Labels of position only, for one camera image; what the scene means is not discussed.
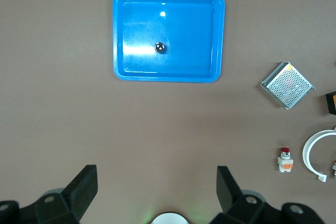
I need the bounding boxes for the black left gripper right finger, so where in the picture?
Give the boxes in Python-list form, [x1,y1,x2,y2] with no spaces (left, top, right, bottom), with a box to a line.
[216,165,327,224]

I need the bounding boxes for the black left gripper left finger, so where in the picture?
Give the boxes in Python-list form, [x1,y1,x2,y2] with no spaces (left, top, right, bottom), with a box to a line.
[0,164,99,224]

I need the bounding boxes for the metal mesh power supply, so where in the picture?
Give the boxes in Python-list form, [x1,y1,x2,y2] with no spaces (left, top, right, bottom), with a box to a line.
[259,61,317,110]

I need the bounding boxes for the orange button box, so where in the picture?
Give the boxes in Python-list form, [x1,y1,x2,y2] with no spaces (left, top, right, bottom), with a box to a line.
[325,90,336,116]

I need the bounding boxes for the blue plastic tray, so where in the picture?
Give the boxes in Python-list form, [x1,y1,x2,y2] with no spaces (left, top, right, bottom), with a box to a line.
[113,0,226,83]

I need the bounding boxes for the red button switch white body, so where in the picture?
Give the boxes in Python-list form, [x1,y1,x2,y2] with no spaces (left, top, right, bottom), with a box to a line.
[277,147,293,175]

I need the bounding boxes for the white curved plastic bracket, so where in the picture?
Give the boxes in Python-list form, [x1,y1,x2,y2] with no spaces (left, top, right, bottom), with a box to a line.
[302,126,336,183]

